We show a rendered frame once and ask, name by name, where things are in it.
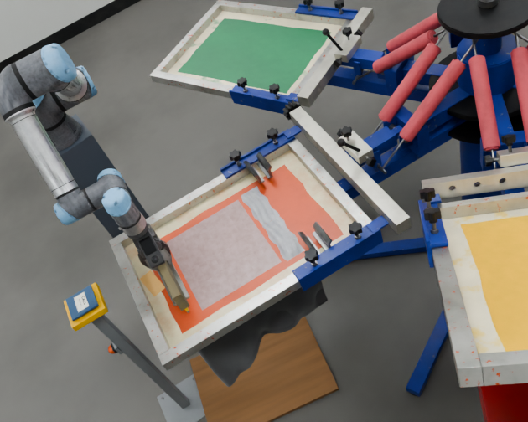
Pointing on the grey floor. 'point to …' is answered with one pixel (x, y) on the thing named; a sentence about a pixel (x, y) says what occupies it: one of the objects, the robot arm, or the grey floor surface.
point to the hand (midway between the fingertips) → (163, 266)
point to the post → (187, 409)
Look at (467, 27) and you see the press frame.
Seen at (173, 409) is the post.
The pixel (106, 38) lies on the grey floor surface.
